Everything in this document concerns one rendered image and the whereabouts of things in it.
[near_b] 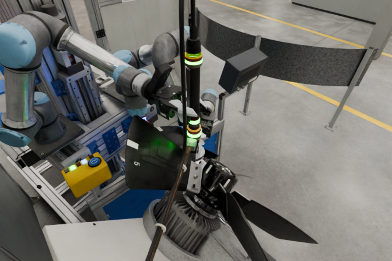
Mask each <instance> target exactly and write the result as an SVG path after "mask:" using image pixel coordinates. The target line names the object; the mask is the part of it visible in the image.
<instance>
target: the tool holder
mask: <svg viewBox="0 0 392 261"><path fill-rule="evenodd" d="M189 139H190V138H187V146H191V147H192V149H191V152H190V155H189V156H190V158H191V161H199V160H201V159H202V158H203V157H204V154H205V150H204V148H203V147H202V146H201V145H199V144H198V143H197V140H196V139H194V141H193V143H189V142H188V141H189ZM198 147H199V153H198V154H197V150H198ZM186 149H187V148H186Z"/></svg>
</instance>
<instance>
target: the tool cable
mask: <svg viewBox="0 0 392 261"><path fill-rule="evenodd" d="M178 13H179V38H180V67H181V92H182V106H183V151H182V155H181V161H180V163H179V164H178V166H177V169H178V171H177V174H176V177H175V180H174V183H173V186H172V188H171V191H170V194H169V197H168V199H167V202H166V205H165V207H164V211H163V213H162V216H161V218H160V221H159V223H157V224H155V229H156V232H155V235H154V237H153V240H152V243H151V245H150V248H149V251H148V254H147V256H146V259H145V261H150V260H151V257H152V254H153V251H154V248H155V246H156V243H157V240H158V237H159V234H160V231H161V229H162V230H163V232H165V231H166V227H165V226H164V225H163V223H164V220H165V218H166V214H167V211H168V209H169V206H170V203H171V200H172V197H173V195H174V191H175V189H176V186H177V183H178V180H179V177H180V174H181V170H182V168H183V169H184V172H185V171H186V169H187V168H186V166H185V165H184V159H185V155H186V147H187V106H186V69H185V46H184V0H179V5H178ZM191 26H195V0H191Z"/></svg>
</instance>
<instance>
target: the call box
mask: <svg viewBox="0 0 392 261"><path fill-rule="evenodd" d="M93 156H94V157H97V158H99V160H100V162H99V163H98V165H95V166H91V165H90V163H89V160H90V158H89V157H86V158H85V159H86V161H87V162H86V163H84V164H82V162H81V161H82V160H81V161H79V162H80V163H81V166H79V167H77V166H76V163H75V164H74V166H75V169H73V170H71V169H70V167H71V166H70V167H68V169H69V170H70V172H67V173H65V172H64V170H62V171H61V173H62V175H63V176H64V178H65V180H66V182H67V184H68V186H69V188H70V190H71V191H72V193H73V194H74V196H75V197H76V198H78V197H80V196H82V195H83V194H85V193H86V192H88V191H90V190H92V189H93V188H95V187H97V186H98V185H100V184H102V183H103V182H105V181H107V180H108V179H110V178H111V177H112V175H111V172H110V170H109V167H108V165H107V164H106V162H105V161H104V160H103V158H102V157H101V155H100V154H99V153H98V152H96V153H95V154H93Z"/></svg>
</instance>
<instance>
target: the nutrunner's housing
mask: <svg viewBox="0 0 392 261"><path fill-rule="evenodd" d="M189 30H190V36H189V37H188V38H187V41H186V49H185V51H186V53H188V54H199V53H200V52H201V40H200V38H199V37H197V26H196V25H195V26H191V25H190V29H189ZM197 143H198V144H199V147H200V140H197ZM199 147H198V150H197V154H198V153H199Z"/></svg>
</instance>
